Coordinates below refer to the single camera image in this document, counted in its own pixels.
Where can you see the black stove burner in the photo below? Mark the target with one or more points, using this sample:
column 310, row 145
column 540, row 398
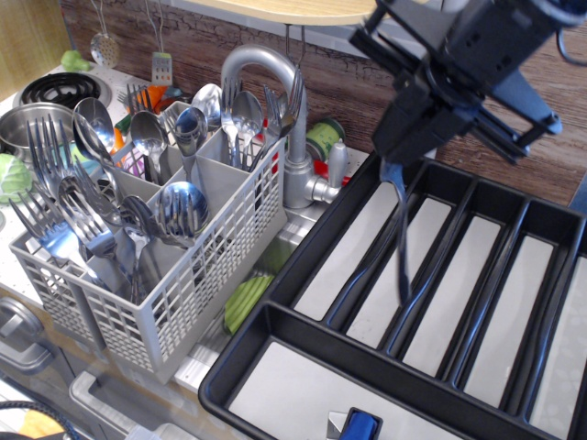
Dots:
column 63, row 88

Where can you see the steel fork left tall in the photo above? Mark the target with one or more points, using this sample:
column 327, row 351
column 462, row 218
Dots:
column 51, row 154

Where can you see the steel spoon back compartment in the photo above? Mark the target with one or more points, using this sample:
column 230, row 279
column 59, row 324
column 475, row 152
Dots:
column 248, row 117

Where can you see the steel pot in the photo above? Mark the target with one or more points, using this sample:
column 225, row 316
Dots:
column 14, row 124

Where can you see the hanging small grater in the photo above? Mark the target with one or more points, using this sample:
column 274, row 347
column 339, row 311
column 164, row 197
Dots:
column 161, row 62

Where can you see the black blue robot arm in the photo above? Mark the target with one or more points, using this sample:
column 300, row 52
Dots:
column 456, row 73

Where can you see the green toy cabbage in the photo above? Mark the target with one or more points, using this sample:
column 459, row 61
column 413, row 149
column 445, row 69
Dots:
column 15, row 177

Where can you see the black cutlery tray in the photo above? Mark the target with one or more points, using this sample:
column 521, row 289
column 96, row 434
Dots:
column 490, row 344

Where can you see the steel fork front left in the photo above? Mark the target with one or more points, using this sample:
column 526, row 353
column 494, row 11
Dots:
column 45, row 222

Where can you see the large steel spoon back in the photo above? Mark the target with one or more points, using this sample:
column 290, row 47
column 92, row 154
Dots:
column 207, row 100

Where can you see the yellow toy at bottom left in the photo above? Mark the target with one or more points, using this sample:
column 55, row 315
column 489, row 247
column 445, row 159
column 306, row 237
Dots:
column 37, row 425

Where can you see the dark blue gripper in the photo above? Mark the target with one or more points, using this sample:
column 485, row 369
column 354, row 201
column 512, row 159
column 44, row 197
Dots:
column 428, row 110

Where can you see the steel fork back right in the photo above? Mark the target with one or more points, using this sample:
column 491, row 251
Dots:
column 280, row 118

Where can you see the steel spoon centre compartment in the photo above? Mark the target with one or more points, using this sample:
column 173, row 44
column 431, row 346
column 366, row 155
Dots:
column 190, row 131

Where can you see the steel spoon left upper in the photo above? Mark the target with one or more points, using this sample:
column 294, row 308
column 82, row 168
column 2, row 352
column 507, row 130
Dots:
column 93, row 132

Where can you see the light wooden shelf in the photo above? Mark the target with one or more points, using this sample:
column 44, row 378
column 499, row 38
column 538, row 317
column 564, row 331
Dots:
column 298, row 12

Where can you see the hanging slotted skimmer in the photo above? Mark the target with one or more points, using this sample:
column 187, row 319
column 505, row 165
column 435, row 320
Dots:
column 104, row 48

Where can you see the grey plastic cutlery basket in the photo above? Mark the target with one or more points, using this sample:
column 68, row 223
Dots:
column 187, row 287

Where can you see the steel spoon compartment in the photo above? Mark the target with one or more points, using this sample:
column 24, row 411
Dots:
column 190, row 131
column 248, row 117

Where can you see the blue object at bottom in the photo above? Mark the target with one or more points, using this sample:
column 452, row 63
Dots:
column 355, row 424

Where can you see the steel fork front middle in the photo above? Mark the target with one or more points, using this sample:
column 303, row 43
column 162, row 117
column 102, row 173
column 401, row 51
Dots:
column 89, row 226

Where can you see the steel spoon left middle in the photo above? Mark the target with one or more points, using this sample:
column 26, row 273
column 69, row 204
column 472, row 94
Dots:
column 149, row 138

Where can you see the green striped toy vegetable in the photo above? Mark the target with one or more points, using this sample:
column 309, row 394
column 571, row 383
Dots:
column 243, row 299

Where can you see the silver toy faucet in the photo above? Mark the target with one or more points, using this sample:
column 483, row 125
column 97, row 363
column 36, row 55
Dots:
column 302, row 186

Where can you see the large steel spoon front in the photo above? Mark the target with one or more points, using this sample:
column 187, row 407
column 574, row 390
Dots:
column 181, row 213

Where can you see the green toy can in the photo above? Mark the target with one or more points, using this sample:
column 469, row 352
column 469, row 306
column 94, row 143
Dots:
column 322, row 136

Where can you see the steel fork back middle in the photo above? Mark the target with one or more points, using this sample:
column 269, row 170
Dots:
column 230, row 90

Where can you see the green toy on stove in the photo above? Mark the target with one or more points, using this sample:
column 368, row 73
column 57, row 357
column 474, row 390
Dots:
column 72, row 61

